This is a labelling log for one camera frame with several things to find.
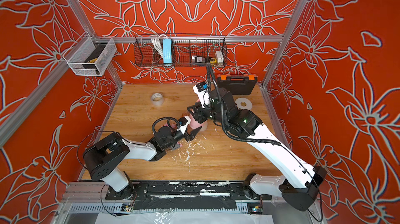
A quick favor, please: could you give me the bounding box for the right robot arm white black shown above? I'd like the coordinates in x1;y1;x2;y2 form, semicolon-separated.
187;63;327;211

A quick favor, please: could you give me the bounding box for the black orange tool case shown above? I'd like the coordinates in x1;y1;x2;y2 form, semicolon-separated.
217;74;258;95

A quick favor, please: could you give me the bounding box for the opaque pink spray bottle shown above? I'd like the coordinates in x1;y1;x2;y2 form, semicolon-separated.
189;119;203;130

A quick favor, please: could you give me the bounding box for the clear tape roll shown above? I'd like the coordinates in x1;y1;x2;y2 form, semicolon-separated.
151;93;164;106

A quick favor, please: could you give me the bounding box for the clear plastic wall bin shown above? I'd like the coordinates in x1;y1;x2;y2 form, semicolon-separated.
62;37;117;77

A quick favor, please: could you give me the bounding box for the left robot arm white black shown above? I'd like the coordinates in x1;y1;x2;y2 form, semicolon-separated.
83;116;202;195

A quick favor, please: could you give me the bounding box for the white spray bottle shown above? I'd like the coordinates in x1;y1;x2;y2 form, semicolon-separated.
200;120;208;132

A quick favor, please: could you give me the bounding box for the white cable bundle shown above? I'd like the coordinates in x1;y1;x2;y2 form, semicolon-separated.
151;37;165;58

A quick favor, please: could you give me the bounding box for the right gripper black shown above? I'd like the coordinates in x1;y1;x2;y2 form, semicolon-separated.
186;100;230;127

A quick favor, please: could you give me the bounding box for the white tape roll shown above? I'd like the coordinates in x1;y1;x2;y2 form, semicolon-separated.
235;97;253;110

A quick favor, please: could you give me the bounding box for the black yellow tape measure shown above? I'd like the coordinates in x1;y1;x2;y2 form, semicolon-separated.
208;58;217;65

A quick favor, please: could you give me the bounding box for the black wire basket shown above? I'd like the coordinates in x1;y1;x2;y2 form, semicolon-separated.
134;33;228;67

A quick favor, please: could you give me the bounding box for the white small box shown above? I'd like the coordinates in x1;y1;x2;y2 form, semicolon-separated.
215;50;224;66

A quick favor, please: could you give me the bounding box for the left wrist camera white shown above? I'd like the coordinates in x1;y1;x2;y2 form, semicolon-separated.
178;116;191;134

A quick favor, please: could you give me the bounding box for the light blue box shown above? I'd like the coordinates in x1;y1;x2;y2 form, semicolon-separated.
162;38;173;66

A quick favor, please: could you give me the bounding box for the pink grey spray nozzle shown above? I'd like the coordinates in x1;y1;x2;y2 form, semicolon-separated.
170;143;182;151

